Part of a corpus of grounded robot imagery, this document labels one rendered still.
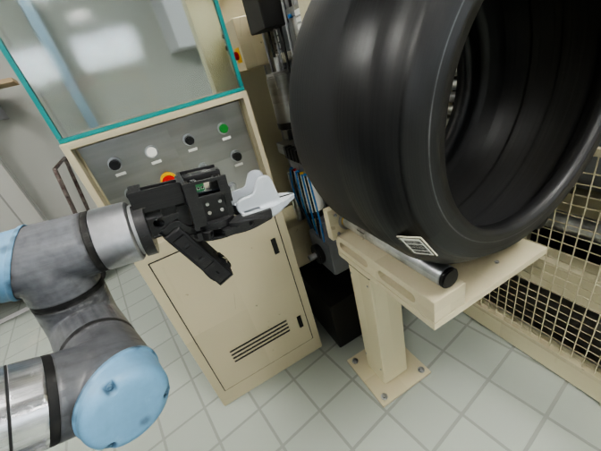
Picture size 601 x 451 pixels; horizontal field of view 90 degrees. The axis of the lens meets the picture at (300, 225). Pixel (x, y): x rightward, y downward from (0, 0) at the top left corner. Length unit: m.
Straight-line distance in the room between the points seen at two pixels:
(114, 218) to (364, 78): 0.33
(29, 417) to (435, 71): 0.49
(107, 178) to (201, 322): 0.63
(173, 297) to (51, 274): 0.84
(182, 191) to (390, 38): 0.29
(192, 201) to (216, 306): 0.94
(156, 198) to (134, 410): 0.22
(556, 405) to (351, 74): 1.45
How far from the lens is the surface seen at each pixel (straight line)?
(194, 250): 0.42
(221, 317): 1.32
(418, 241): 0.48
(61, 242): 0.40
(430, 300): 0.66
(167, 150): 1.09
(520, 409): 1.58
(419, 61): 0.40
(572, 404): 1.65
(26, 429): 0.34
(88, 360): 0.34
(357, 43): 0.42
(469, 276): 0.81
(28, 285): 0.43
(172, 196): 0.40
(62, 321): 0.44
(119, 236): 0.39
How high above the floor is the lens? 1.33
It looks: 29 degrees down
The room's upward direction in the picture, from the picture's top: 15 degrees counter-clockwise
